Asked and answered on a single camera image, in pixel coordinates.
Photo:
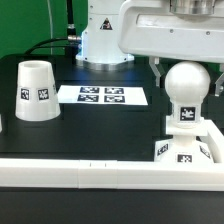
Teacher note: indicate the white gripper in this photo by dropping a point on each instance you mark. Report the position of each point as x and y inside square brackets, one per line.
[176, 29]

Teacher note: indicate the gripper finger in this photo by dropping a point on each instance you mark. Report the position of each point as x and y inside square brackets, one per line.
[219, 84]

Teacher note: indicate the white lamp bulb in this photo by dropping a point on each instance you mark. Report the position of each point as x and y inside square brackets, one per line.
[187, 84]

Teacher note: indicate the white lamp base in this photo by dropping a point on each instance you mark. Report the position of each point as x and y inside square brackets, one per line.
[183, 147]

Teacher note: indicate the white conical lamp shade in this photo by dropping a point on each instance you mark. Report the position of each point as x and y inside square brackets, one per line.
[36, 98]

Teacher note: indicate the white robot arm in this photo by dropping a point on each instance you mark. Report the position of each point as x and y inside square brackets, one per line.
[99, 40]

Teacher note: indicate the white marker sheet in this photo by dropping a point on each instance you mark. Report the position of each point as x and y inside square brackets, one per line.
[102, 95]

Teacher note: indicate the white left fence piece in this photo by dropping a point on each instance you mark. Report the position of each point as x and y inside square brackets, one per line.
[1, 123]

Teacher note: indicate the white front fence bar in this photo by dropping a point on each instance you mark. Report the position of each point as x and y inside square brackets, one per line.
[48, 173]

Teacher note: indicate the black vertical cable post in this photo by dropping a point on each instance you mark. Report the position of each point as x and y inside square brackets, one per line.
[71, 30]

